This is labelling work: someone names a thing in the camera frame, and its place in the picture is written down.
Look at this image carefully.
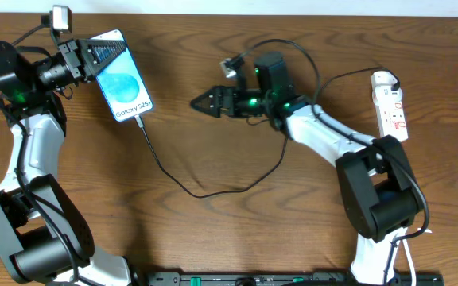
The white USB charger adapter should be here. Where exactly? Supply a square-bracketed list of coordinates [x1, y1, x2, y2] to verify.
[372, 84, 403, 106]

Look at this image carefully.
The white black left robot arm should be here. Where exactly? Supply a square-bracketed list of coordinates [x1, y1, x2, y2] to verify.
[0, 39, 141, 285]

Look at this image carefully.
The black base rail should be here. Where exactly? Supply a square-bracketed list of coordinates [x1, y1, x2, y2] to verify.
[147, 271, 444, 286]

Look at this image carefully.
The black USB charging cable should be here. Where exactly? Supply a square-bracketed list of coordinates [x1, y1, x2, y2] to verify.
[134, 66, 402, 199]

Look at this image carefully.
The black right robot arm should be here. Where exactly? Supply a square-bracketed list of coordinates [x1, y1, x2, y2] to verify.
[190, 52, 426, 285]

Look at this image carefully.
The white power strip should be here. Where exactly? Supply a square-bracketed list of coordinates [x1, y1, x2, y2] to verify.
[371, 70, 409, 142]

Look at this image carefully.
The blue Galaxy smartphone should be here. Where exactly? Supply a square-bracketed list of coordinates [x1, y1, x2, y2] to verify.
[96, 48, 153, 129]

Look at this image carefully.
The white power strip cord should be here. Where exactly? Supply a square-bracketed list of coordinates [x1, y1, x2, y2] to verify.
[399, 236, 418, 286]

